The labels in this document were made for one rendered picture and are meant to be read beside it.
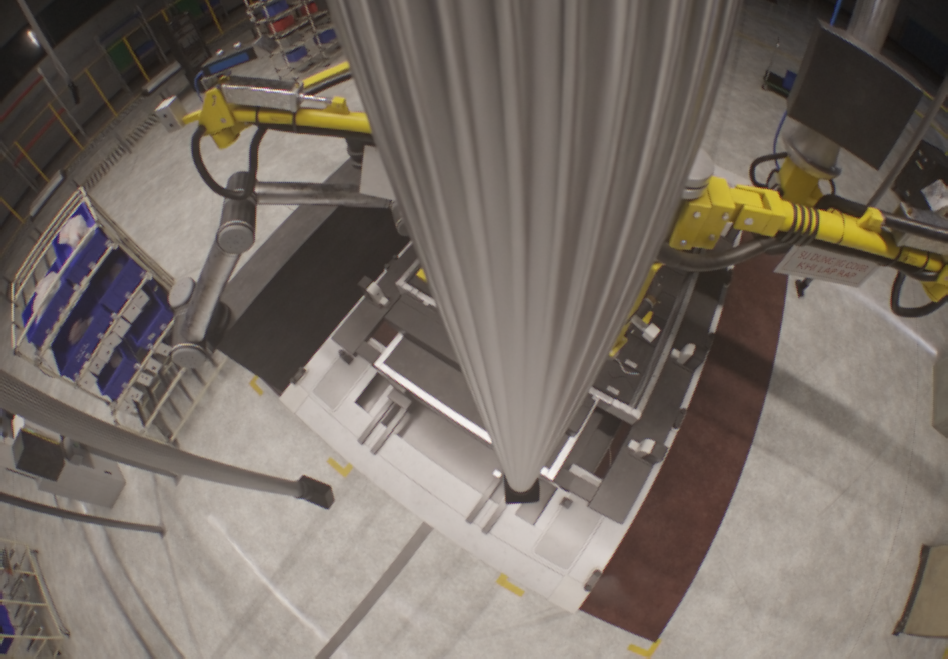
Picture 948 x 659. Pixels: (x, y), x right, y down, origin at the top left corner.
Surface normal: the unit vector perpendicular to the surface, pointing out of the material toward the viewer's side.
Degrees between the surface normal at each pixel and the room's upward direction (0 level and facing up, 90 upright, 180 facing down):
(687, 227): 90
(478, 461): 0
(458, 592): 0
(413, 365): 0
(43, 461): 90
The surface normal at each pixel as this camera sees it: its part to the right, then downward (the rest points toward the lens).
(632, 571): -0.11, -0.50
